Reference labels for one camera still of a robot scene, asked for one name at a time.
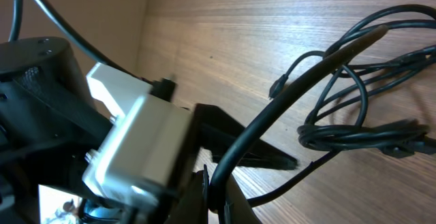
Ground left camera cable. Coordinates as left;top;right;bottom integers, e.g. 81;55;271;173
8;0;178;102

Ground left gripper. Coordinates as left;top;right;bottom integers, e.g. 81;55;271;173
82;108;200;220

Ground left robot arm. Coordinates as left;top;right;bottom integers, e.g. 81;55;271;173
1;37;244;223

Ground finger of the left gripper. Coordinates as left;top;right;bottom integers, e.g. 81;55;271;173
194;103;298;170

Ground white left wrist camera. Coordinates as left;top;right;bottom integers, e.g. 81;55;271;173
82;63;191;208

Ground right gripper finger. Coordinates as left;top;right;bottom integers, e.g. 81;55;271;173
166;169;262;224

